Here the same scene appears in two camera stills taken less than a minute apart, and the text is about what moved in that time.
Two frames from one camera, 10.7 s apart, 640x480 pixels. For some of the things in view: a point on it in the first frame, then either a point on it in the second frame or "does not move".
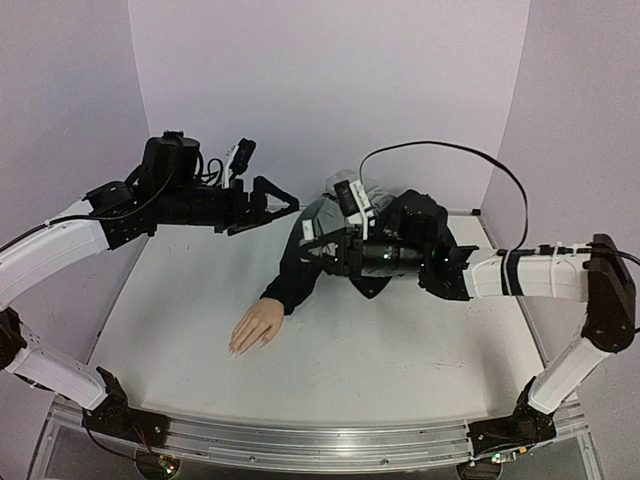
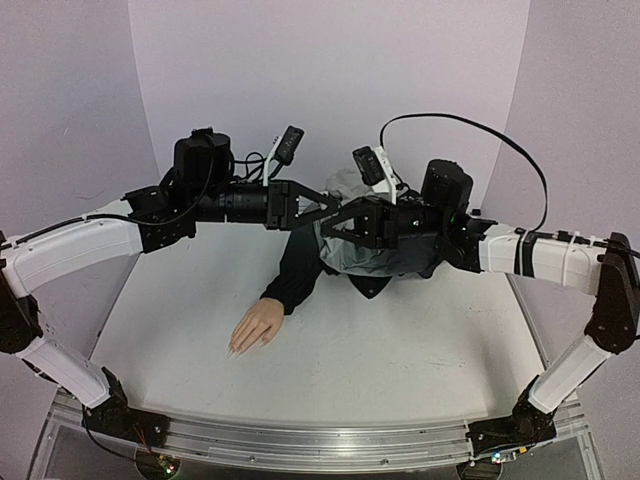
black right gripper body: (351, 251) to (387, 222)
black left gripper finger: (238, 229) to (317, 215)
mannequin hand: (257, 327) does not move
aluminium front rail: (323, 441) does not move
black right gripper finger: (332, 237) to (367, 213)
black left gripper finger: (261, 187) to (331, 201)
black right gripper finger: (320, 262) to (357, 238)
